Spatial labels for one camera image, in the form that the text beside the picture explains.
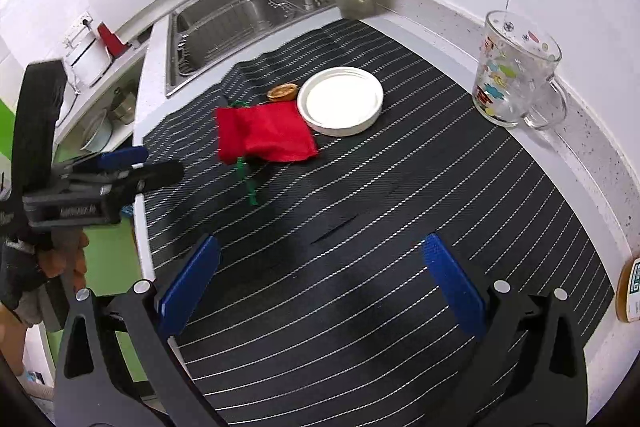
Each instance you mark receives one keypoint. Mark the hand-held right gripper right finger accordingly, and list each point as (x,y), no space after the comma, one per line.
(452,287)

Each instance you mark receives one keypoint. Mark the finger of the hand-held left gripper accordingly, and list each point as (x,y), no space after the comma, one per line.
(122,157)
(155,174)

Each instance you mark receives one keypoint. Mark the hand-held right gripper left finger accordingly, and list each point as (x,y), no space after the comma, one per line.
(192,274)

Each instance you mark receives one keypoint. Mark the red cloth pouch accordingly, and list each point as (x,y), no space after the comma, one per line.
(265,132)

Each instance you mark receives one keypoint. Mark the person's left forearm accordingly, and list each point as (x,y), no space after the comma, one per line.
(10,342)

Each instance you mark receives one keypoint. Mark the person's left hand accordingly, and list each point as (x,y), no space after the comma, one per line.
(65,257)

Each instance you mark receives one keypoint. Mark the white bowl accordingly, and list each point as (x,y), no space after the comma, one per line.
(97,132)

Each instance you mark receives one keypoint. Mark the steel pot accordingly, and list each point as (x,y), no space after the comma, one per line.
(122,109)

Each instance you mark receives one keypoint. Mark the black striped mat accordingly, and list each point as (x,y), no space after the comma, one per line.
(375,282)

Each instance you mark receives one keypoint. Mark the red cup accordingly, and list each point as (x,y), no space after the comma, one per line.
(112,39)

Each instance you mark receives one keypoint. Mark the stainless steel sink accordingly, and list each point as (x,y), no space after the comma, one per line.
(225,27)

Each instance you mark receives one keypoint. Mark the labelled glass jar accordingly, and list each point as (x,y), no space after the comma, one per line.
(631,292)

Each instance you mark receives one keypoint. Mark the white round plate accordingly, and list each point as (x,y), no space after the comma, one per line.
(340,102)

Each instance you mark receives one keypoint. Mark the printed glass mug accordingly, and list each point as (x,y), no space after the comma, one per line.
(510,77)

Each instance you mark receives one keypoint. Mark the white wall socket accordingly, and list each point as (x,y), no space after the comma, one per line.
(80,27)

